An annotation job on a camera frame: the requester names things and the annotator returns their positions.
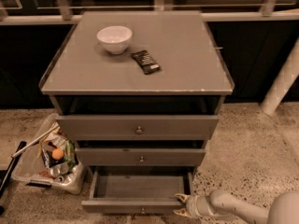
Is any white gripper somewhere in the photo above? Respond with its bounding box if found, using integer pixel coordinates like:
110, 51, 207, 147
173, 193, 216, 218

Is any grey bottom drawer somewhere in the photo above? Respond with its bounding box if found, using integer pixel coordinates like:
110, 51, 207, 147
81, 166, 193, 215

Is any grey drawer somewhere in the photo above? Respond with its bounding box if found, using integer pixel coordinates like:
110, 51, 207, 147
57, 115, 219, 141
76, 148, 206, 166
81, 166, 193, 215

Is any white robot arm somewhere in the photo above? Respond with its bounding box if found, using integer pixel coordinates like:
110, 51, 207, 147
174, 189, 299, 224

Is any grey middle drawer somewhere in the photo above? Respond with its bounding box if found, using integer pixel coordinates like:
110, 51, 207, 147
76, 148, 206, 166

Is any grey drawer cabinet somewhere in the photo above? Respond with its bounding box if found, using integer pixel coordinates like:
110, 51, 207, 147
38, 10, 235, 179

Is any grey top drawer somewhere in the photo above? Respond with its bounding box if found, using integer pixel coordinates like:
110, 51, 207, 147
57, 115, 219, 141

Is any green snack bag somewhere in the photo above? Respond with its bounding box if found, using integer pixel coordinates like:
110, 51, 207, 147
64, 141, 77, 171

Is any silver can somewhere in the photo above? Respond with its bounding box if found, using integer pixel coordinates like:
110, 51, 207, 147
50, 167, 61, 178

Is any orange fruit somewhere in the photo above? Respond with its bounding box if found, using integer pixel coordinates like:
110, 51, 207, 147
51, 148, 64, 160

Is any clear plastic bin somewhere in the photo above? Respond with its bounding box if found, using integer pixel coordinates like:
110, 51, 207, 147
12, 114, 86, 194

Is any black snack bar wrapper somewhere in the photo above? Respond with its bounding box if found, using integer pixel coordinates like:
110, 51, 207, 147
131, 50, 161, 75

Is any black flat object on floor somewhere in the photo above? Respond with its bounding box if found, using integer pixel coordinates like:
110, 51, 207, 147
0, 141, 27, 217

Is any white stick in bin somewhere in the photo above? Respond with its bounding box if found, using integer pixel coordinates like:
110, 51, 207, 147
11, 124, 59, 159

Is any white ceramic bowl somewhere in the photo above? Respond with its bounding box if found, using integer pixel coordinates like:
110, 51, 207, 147
96, 26, 133, 54

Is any white diagonal post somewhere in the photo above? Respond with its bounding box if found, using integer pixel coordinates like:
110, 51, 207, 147
261, 38, 299, 116

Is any metal railing frame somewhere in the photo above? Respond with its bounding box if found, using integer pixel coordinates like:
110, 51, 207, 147
0, 0, 299, 25

